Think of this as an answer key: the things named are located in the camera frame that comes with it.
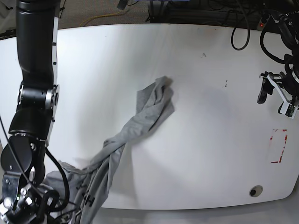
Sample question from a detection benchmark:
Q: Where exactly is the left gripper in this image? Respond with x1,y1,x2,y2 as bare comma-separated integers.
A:
257,72,299,106

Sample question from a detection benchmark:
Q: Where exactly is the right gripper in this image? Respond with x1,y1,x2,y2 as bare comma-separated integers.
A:
35,184,79,224

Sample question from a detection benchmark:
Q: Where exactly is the grey T-shirt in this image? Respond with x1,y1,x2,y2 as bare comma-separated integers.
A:
54,76,174,224

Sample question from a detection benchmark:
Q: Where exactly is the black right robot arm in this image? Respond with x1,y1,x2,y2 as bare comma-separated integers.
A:
0,0,78,224

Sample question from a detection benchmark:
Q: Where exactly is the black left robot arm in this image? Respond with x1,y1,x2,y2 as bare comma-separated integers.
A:
260,0,299,99

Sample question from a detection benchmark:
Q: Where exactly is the red tape rectangle marker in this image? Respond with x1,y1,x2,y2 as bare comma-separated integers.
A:
268,129,288,164

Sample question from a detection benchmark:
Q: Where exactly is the power strip with red light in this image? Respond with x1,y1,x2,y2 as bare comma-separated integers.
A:
257,12,270,31

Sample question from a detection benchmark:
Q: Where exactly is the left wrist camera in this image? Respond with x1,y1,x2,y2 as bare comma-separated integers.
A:
278,102,299,119

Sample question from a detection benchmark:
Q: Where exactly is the black cable loop on table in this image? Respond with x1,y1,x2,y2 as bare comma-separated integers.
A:
230,0,251,51

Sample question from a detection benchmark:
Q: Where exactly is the right table cable grommet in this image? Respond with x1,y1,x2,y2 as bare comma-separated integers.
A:
249,185,263,197

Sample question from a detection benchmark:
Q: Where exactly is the yellow cable on floor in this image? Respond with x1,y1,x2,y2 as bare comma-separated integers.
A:
80,9,128,26

